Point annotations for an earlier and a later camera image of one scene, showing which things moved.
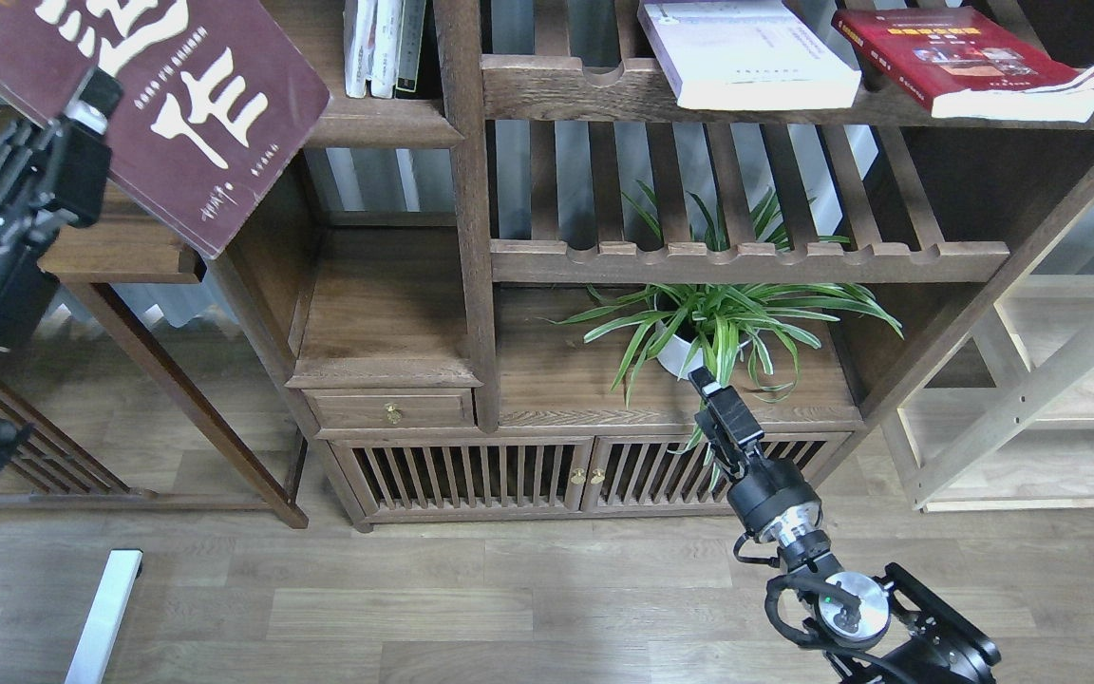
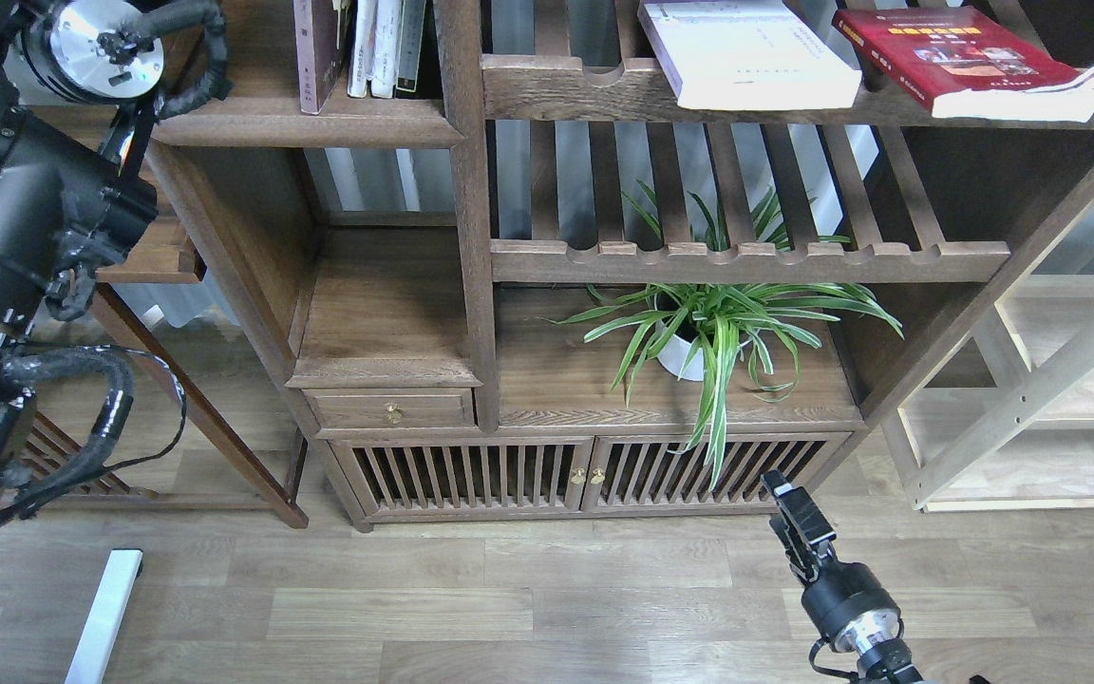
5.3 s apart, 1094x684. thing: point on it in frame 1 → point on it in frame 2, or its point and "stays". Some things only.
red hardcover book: (953, 64) stays
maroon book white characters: (216, 97) → (323, 30)
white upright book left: (359, 17) stays
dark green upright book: (410, 44) stays
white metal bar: (122, 567) stays
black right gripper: (770, 498) → (851, 604)
